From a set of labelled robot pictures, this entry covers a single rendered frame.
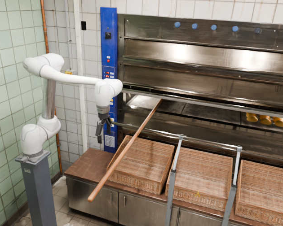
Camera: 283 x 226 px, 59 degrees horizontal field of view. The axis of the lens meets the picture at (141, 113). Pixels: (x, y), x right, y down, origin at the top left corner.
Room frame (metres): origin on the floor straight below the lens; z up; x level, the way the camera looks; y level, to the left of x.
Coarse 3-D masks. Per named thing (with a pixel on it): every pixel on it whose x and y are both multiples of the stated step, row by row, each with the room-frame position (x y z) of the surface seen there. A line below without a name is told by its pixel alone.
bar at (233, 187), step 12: (156, 132) 1.97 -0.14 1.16; (168, 132) 1.95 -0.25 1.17; (180, 144) 1.87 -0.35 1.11; (216, 144) 1.81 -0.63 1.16; (228, 144) 1.79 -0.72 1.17; (168, 192) 1.69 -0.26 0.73; (168, 204) 1.69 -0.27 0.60; (228, 204) 1.54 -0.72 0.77; (168, 216) 1.69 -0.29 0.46; (228, 216) 1.53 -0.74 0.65
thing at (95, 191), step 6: (156, 108) 2.41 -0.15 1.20; (150, 114) 2.24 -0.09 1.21; (138, 132) 1.88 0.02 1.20; (132, 138) 1.77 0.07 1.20; (126, 150) 1.60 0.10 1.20; (120, 156) 1.51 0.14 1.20; (114, 162) 1.44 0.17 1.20; (114, 168) 1.38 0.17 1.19; (108, 174) 1.31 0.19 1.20; (102, 180) 1.24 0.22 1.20; (102, 186) 1.21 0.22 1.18; (96, 192) 1.14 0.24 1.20; (90, 198) 1.09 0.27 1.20
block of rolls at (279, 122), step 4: (248, 116) 2.32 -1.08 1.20; (252, 116) 2.24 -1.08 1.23; (256, 116) 2.32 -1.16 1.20; (260, 116) 2.31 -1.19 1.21; (264, 116) 2.28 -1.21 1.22; (268, 116) 2.28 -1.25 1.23; (248, 120) 2.24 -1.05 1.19; (252, 120) 2.22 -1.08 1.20; (256, 120) 2.22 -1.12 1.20; (264, 120) 2.19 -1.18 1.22; (268, 120) 2.18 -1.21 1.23; (276, 120) 2.24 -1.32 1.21; (280, 120) 2.18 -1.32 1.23; (264, 124) 2.18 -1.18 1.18; (268, 124) 2.17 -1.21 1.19; (276, 124) 2.16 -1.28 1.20; (280, 124) 2.14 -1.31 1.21
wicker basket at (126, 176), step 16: (144, 144) 2.35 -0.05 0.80; (112, 160) 2.09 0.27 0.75; (128, 160) 2.34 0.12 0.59; (144, 160) 2.29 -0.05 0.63; (160, 160) 2.24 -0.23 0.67; (112, 176) 2.05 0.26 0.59; (128, 176) 1.92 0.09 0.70; (144, 176) 2.07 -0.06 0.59; (160, 176) 2.08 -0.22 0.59; (160, 192) 1.84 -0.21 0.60
